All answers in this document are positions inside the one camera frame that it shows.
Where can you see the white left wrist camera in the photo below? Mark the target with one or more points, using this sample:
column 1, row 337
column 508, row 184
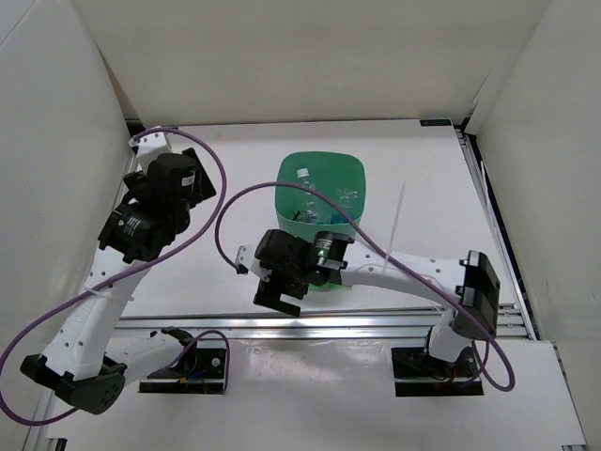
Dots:
column 148, row 148

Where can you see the green plastic bin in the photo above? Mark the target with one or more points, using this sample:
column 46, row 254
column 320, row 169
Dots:
column 329, row 171

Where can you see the small blue label bottle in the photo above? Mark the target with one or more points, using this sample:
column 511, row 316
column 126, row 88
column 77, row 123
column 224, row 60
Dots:
column 348, row 199

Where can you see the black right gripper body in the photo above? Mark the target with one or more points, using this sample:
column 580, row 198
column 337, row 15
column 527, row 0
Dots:
column 292, row 284

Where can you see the clear unlabelled plastic bottle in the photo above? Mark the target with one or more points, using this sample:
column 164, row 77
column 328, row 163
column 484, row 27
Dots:
column 308, row 202

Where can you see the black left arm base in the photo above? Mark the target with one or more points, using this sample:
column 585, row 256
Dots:
column 202, row 370

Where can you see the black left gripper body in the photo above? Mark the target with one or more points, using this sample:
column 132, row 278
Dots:
column 135, row 181

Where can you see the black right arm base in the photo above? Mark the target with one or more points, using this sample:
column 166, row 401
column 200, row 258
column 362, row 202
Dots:
column 419, row 375

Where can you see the aluminium front rail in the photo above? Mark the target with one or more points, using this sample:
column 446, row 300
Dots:
column 370, row 324

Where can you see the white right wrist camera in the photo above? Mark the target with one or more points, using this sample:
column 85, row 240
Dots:
column 246, row 262

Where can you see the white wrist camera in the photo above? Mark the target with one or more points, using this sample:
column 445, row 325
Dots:
column 246, row 262
column 148, row 148

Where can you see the blue label water bottle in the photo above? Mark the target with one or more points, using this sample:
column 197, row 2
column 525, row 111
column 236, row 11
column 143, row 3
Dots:
column 338, row 219

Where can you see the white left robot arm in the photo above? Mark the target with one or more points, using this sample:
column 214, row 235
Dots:
column 80, row 365

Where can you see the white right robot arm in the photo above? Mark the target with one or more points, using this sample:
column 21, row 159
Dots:
column 468, row 288

